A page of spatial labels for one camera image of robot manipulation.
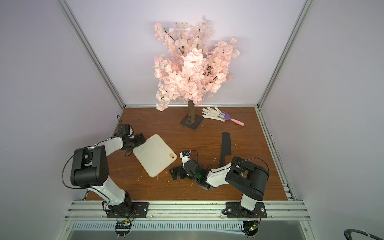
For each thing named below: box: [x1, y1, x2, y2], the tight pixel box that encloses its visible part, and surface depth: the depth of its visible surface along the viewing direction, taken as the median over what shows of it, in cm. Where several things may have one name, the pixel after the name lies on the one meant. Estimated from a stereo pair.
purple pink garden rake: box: [221, 111, 245, 127], surface depth 112 cm
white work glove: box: [201, 106, 226, 122], surface depth 116 cm
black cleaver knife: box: [221, 131, 232, 167], surface depth 100 cm
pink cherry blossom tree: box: [153, 17, 240, 124], surface depth 73 cm
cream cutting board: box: [133, 134, 178, 178], surface depth 95 cm
